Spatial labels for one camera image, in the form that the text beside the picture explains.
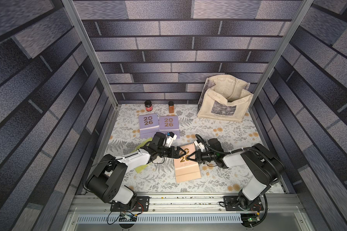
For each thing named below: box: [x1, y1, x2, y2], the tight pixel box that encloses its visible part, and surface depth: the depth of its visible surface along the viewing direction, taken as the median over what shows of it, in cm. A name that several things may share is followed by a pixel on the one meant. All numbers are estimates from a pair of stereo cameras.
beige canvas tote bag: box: [197, 74, 254, 123], surface depth 102 cm
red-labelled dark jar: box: [144, 100, 153, 112], surface depth 115 cm
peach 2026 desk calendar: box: [174, 142, 202, 183], surface depth 85 cm
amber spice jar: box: [168, 100, 175, 114], surface depth 112 cm
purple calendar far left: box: [138, 113, 160, 139], surface depth 109 cm
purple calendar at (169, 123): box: [158, 115, 181, 139], surface depth 109 cm
